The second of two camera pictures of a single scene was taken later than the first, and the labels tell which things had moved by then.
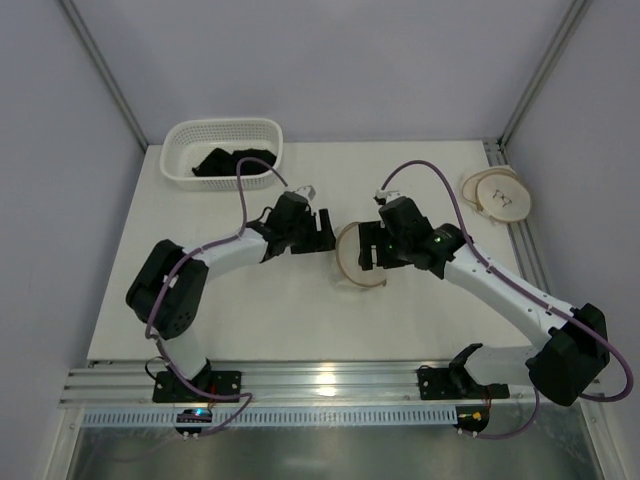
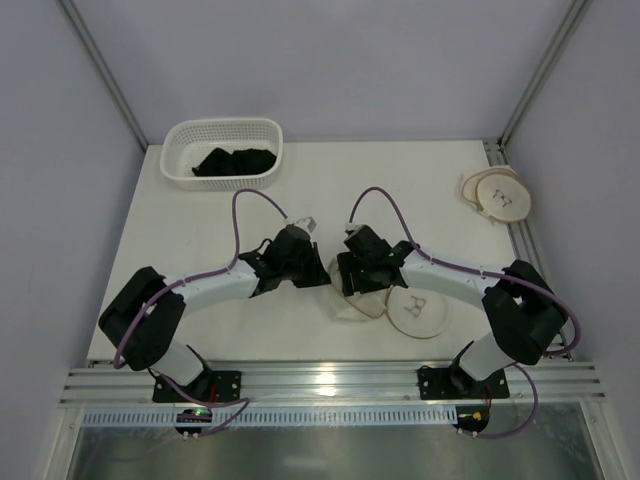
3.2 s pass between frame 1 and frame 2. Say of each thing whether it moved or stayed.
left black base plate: stayed
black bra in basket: stayed
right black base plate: stayed
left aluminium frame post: stayed
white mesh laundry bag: moved
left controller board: stayed
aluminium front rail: stayed
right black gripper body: moved
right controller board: stayed
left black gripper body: moved
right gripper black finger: moved
